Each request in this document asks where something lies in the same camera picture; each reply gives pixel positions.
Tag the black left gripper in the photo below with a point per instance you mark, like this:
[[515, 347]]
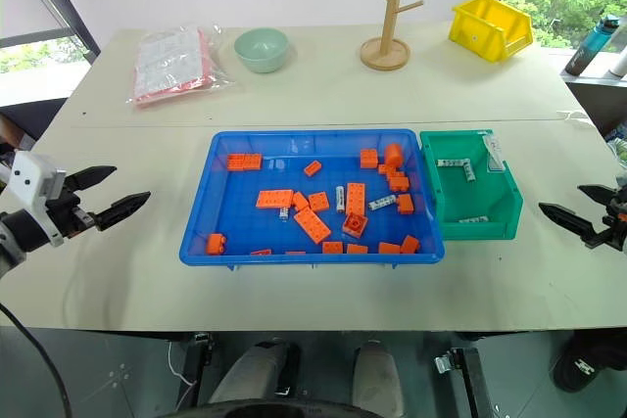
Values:
[[66, 212]]

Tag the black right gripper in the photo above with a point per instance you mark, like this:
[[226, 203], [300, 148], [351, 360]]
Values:
[[616, 229]]

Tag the dark rounded robot base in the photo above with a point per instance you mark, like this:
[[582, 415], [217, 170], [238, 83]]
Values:
[[274, 410]]

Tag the white label card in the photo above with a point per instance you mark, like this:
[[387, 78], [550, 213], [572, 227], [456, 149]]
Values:
[[494, 151]]

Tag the square orange building block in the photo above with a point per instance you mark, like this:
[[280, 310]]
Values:
[[319, 201], [410, 245], [389, 248], [216, 244], [332, 247], [369, 158], [357, 249], [405, 204], [399, 182]]

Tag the green plastic bin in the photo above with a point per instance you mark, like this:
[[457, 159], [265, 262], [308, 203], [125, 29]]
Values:
[[465, 195]]

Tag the long orange building block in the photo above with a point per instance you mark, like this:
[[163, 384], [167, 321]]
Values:
[[356, 199], [274, 199], [244, 162], [312, 225]]

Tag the clear plastic bag with papers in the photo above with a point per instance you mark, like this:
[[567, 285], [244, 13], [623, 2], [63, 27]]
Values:
[[169, 63]]

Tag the blue plastic tray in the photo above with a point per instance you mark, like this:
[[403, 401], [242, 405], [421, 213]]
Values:
[[245, 232]]

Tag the white cylinder object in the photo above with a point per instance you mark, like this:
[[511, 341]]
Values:
[[618, 65]]

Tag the black shoe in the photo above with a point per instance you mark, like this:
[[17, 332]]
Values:
[[585, 359]]

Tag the teal and black water bottle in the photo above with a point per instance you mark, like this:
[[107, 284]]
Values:
[[590, 46]]

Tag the small orange building block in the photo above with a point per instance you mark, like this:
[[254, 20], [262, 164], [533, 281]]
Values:
[[261, 252], [300, 201], [387, 169], [312, 169]]

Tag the orange cylinder block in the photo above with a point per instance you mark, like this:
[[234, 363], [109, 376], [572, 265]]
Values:
[[393, 154]]

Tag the yellow plastic bin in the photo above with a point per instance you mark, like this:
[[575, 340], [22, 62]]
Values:
[[482, 33]]

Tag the pale green bowl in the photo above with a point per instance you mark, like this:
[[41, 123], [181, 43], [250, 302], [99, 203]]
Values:
[[260, 50]]

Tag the black table leg with caster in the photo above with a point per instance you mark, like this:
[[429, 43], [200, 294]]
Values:
[[470, 379]]

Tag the upside-down orange building brick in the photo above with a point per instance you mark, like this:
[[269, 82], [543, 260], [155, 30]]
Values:
[[355, 224]]

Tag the grey rounded robot leg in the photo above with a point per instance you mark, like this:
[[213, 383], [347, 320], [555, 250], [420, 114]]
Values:
[[255, 374], [377, 379]]

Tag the wooden mug tree stand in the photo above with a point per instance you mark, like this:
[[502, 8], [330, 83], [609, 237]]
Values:
[[389, 48]]

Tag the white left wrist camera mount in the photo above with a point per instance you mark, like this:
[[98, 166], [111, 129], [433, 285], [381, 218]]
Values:
[[34, 173]]

